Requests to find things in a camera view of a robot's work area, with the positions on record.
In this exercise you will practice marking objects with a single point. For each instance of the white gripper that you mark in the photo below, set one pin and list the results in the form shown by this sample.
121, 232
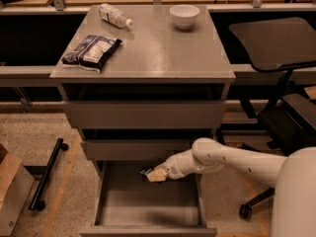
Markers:
172, 170

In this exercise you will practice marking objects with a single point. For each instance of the dark blue rxbar wrapper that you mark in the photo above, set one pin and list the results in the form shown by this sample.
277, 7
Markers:
144, 173

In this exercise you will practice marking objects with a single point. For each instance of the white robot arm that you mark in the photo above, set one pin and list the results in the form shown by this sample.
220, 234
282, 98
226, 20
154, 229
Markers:
292, 177

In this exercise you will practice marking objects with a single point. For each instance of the grey middle drawer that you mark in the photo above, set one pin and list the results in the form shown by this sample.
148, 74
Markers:
133, 149

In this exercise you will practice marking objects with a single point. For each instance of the grey open bottom drawer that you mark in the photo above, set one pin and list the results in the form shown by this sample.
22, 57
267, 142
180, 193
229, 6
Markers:
127, 205

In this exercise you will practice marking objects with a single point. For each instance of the grey drawer cabinet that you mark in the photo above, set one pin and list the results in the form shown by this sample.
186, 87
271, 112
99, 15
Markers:
155, 62

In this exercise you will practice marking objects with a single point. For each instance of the grey top drawer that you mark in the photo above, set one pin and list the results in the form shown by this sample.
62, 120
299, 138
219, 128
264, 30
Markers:
145, 114

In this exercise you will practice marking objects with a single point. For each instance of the black wheeled bar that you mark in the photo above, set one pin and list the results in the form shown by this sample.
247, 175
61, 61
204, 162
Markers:
37, 203

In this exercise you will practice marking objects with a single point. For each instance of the black office chair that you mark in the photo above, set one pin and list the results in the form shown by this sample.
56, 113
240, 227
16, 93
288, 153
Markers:
282, 45

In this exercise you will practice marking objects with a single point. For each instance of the blue white chip bag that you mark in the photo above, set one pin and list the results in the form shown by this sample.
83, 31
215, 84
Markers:
91, 53

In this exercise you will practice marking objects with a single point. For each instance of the cardboard box on cart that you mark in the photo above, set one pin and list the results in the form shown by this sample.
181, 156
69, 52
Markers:
15, 185

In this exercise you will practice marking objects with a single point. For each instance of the white ceramic bowl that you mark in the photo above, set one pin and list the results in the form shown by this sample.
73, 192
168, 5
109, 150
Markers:
184, 16

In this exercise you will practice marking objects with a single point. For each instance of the clear plastic water bottle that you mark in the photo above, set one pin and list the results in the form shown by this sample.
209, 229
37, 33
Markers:
115, 16

